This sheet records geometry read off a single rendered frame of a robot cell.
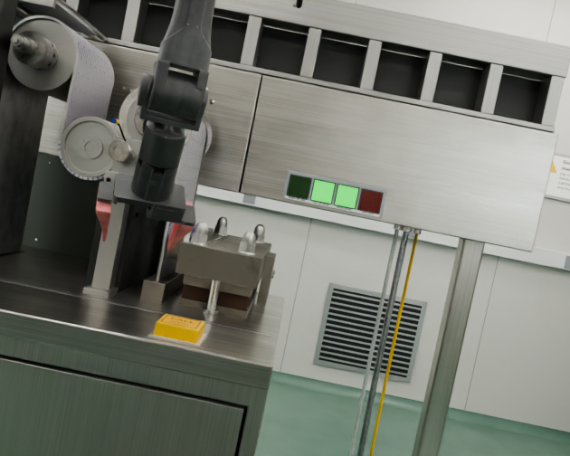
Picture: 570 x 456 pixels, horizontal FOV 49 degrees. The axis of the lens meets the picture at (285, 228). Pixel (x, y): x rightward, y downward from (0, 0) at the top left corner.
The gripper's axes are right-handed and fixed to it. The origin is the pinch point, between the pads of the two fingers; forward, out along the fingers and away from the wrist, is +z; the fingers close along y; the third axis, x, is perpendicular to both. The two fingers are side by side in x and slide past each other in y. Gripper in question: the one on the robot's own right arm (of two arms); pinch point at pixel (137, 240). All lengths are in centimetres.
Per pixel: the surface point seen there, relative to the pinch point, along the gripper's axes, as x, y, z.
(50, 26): -51, 20, -11
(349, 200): -46, -54, 11
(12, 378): 5.8, 14.3, 26.7
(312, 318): -197, -143, 182
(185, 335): 7.6, -9.8, 11.2
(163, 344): 9.5, -6.4, 11.7
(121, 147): -26.8, 3.4, -0.5
